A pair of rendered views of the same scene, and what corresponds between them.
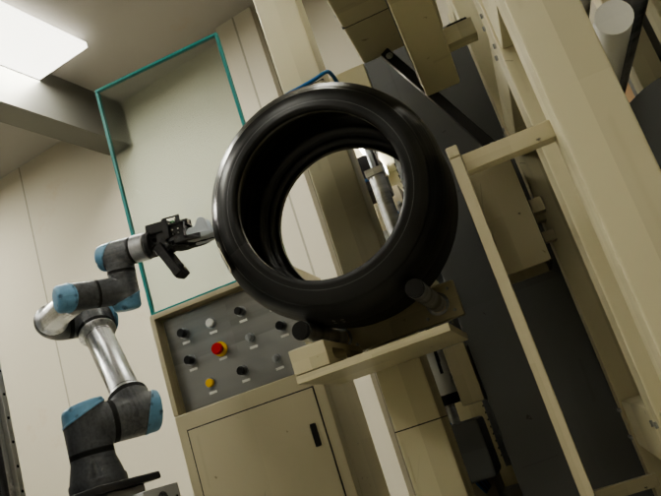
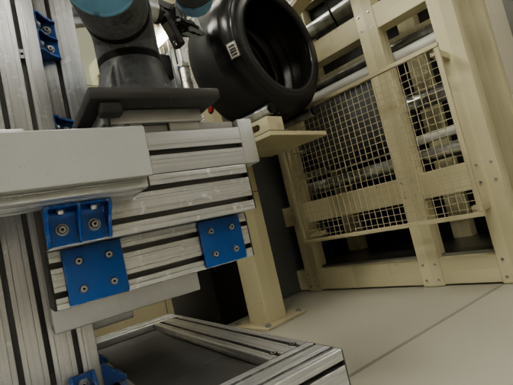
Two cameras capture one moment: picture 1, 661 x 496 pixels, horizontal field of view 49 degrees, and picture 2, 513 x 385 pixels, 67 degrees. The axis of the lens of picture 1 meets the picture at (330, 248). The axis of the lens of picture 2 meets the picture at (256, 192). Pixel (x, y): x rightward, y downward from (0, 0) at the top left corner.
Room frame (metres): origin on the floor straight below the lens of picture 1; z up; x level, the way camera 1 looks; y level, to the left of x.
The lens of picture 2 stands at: (0.95, 1.46, 0.46)
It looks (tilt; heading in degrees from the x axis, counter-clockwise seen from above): 5 degrees up; 303
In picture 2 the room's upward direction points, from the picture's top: 13 degrees counter-clockwise
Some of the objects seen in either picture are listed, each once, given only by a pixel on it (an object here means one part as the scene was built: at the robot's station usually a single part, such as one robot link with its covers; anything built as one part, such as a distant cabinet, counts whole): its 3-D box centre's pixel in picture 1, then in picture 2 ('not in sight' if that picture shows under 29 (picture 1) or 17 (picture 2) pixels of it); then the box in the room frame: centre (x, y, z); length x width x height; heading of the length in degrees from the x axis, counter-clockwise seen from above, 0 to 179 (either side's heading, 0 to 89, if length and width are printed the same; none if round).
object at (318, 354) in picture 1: (330, 359); (246, 137); (1.83, 0.09, 0.84); 0.36 x 0.09 x 0.06; 167
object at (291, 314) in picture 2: not in sight; (268, 318); (2.05, -0.09, 0.01); 0.27 x 0.27 x 0.02; 77
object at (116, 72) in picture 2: not in sight; (134, 86); (1.48, 0.96, 0.77); 0.15 x 0.15 x 0.10
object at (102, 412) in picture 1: (89, 425); not in sight; (1.94, 0.76, 0.88); 0.13 x 0.12 x 0.14; 126
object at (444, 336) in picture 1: (388, 355); (270, 144); (1.80, -0.05, 0.80); 0.37 x 0.36 x 0.02; 77
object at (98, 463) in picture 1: (95, 469); not in sight; (1.94, 0.77, 0.77); 0.15 x 0.15 x 0.10
